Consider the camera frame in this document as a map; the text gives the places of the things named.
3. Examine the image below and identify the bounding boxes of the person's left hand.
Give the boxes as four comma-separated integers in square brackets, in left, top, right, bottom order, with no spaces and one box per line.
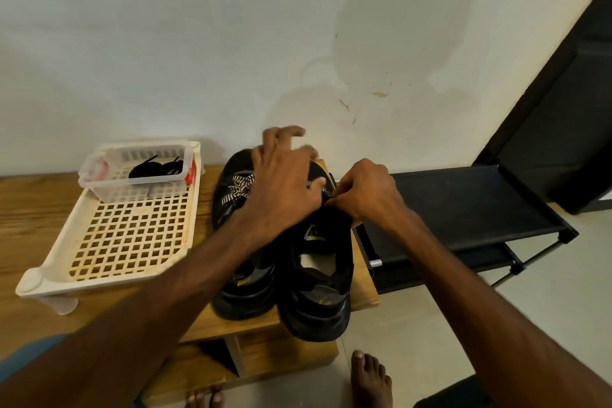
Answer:
[234,126,327,246]

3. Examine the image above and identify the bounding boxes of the person's right hand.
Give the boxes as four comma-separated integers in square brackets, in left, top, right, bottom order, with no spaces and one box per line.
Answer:
[325,158,422,242]

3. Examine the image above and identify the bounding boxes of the black white patterned shoelace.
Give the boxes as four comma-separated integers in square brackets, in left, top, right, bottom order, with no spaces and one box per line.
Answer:
[220,171,258,213]

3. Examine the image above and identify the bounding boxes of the black shoe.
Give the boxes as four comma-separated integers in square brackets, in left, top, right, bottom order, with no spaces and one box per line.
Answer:
[211,149,283,321]
[277,160,355,343]

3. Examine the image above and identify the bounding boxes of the black shoelaces bundle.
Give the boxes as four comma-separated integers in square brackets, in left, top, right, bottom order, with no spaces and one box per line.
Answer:
[128,154,185,179]

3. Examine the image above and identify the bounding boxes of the person's right forearm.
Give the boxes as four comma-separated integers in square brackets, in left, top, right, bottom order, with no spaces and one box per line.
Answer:
[397,216,612,408]

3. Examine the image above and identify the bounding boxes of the person's left forearm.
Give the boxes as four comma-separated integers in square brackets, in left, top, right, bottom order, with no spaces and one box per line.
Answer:
[0,216,264,408]

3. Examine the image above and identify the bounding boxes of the person's blue shorts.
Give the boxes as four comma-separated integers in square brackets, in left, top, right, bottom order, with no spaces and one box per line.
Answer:
[0,333,73,385]

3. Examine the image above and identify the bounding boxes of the black shoe rack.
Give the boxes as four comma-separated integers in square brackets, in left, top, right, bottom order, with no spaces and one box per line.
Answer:
[354,164,579,295]

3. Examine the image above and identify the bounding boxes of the large white plastic tray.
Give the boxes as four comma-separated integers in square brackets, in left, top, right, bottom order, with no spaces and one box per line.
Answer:
[15,141,204,316]

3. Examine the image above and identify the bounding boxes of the small white plastic basket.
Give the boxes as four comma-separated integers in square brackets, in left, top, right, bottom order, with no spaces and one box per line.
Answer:
[78,143,198,203]

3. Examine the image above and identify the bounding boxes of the dark door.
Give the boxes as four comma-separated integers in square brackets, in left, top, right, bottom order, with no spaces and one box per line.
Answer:
[473,0,612,215]

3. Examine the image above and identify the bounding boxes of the low wooden table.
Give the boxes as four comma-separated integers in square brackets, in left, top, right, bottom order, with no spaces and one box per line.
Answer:
[0,162,381,408]

